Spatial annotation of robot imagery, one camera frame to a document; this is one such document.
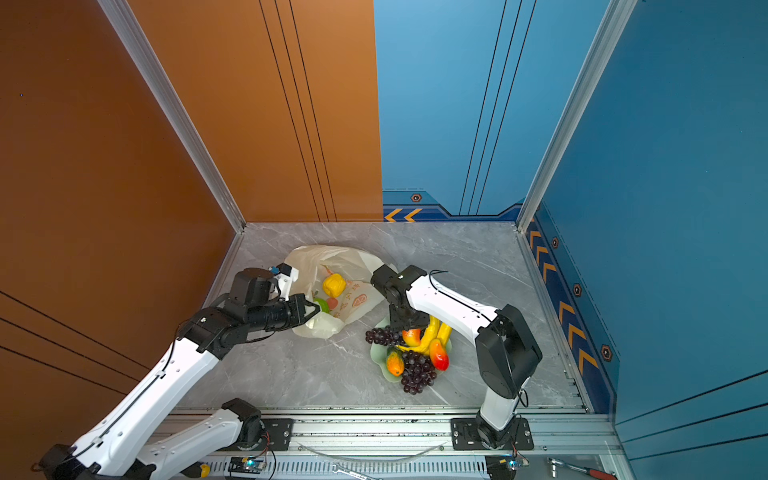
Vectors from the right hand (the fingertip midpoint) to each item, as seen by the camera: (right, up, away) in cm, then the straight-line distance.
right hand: (405, 326), depth 84 cm
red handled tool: (+45, -30, -15) cm, 56 cm away
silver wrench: (-16, -30, -14) cm, 37 cm away
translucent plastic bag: (-25, +18, -3) cm, 31 cm away
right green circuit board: (+25, -29, -14) cm, 41 cm away
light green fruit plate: (+12, -6, -2) cm, 13 cm away
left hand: (-21, +8, -12) cm, 25 cm away
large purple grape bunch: (+3, -9, -9) cm, 13 cm away
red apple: (+1, -2, -4) cm, 5 cm away
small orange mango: (-3, -8, -8) cm, 11 cm away
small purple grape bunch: (-6, -3, -1) cm, 6 cm away
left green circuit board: (-38, -30, -13) cm, 49 cm away
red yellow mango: (+8, -6, -7) cm, 12 cm away
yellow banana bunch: (+8, -1, -2) cm, 8 cm away
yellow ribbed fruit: (-23, +10, +12) cm, 28 cm away
